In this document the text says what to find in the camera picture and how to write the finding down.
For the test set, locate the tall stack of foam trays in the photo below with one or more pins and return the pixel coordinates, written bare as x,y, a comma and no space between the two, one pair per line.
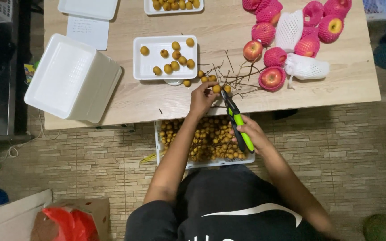
69,77

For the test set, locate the bare red apple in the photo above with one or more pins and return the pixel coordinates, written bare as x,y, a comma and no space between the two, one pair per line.
252,50

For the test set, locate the person's left hand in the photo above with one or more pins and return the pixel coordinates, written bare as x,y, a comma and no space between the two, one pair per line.
200,100

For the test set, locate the red plastic bag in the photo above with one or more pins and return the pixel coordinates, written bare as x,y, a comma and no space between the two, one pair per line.
70,224

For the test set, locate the bare longan twig bunch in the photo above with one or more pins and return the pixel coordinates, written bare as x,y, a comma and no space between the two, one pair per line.
238,75

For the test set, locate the white paper sheet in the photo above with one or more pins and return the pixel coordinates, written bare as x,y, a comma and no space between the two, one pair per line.
87,33

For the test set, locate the cluster of loose longans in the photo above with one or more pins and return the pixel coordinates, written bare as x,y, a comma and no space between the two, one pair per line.
174,4
175,55

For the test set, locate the heap of stemmed longans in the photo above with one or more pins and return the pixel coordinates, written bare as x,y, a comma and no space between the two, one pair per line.
209,140

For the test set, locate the white plastic crate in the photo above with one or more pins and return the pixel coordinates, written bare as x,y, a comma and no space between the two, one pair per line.
157,147

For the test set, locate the yellow plastic strips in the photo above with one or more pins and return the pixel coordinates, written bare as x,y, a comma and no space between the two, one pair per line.
148,157

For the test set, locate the person's black shirt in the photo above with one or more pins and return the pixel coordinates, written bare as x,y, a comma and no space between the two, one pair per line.
219,207

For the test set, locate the green and black pruning shears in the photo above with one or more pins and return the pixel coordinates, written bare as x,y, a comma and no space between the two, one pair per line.
238,124

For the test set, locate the cardboard box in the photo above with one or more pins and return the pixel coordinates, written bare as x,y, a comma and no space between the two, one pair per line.
8,217

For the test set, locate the white foam fruit net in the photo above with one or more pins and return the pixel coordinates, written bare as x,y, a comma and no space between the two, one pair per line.
305,67
289,30

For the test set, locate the single brown longan fruit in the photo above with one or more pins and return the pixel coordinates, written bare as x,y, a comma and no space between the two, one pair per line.
204,79
216,89
187,83
227,89
200,73
212,78

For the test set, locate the white round lid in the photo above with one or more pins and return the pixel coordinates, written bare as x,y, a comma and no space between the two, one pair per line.
174,82

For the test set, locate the person's right fingers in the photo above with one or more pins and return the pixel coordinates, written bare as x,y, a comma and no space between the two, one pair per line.
238,129

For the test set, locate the person's right hand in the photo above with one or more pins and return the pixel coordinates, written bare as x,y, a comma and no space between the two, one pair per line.
255,134

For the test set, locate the pile of pink-netted apples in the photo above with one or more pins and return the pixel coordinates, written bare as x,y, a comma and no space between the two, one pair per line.
273,33

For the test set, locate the empty white foam tray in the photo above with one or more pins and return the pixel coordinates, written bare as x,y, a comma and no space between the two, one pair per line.
87,7

